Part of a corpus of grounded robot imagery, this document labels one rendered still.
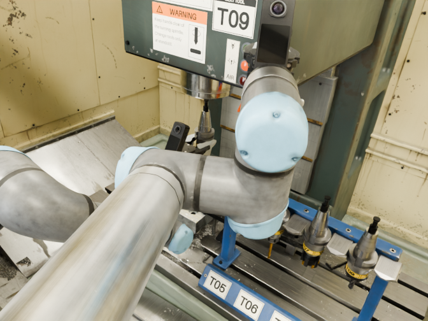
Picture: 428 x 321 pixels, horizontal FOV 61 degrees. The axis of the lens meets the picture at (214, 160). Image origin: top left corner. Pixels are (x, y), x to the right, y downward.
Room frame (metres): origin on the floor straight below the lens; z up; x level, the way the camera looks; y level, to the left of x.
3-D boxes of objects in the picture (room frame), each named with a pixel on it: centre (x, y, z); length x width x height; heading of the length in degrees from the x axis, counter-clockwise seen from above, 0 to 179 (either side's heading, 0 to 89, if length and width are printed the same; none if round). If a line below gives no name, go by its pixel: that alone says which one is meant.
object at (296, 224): (0.70, -0.22, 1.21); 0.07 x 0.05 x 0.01; 145
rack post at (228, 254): (0.87, -0.07, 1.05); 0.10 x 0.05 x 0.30; 145
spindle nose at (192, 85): (1.03, 0.04, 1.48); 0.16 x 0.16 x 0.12
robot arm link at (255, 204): (0.38, -0.04, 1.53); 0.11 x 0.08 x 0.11; 84
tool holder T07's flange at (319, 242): (0.67, -0.26, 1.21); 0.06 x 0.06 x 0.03
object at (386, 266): (0.57, -0.40, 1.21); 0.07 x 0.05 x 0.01; 145
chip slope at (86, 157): (1.40, 0.59, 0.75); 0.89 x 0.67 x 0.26; 145
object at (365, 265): (0.60, -0.35, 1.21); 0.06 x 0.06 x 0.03
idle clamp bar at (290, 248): (0.97, -0.22, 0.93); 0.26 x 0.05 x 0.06; 60
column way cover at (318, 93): (1.40, -0.22, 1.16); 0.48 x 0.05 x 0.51; 55
